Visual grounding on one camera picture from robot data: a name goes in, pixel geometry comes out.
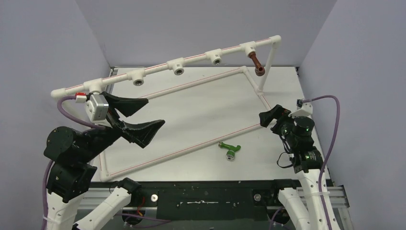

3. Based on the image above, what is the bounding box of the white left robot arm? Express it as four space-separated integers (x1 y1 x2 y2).
41 92 165 230

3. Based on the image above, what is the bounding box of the brown water faucet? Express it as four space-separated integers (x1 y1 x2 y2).
248 51 266 76

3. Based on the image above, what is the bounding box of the white PVC pipe frame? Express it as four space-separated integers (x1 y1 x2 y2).
51 35 282 182

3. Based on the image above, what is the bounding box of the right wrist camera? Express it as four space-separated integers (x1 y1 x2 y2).
289 99 313 118

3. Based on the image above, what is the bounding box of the green water faucet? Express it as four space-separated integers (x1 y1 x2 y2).
218 142 241 161

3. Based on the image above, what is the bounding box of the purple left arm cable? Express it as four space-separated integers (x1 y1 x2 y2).
40 96 105 230

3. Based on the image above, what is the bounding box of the black front table rail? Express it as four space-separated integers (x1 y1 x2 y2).
76 179 350 223

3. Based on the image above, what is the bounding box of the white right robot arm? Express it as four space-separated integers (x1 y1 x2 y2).
259 105 340 230

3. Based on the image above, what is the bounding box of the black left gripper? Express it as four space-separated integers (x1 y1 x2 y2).
79 90 166 160

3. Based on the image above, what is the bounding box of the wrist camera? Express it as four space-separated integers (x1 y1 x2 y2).
289 99 313 118
75 92 109 122

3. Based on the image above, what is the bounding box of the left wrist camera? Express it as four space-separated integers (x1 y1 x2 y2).
75 92 109 122

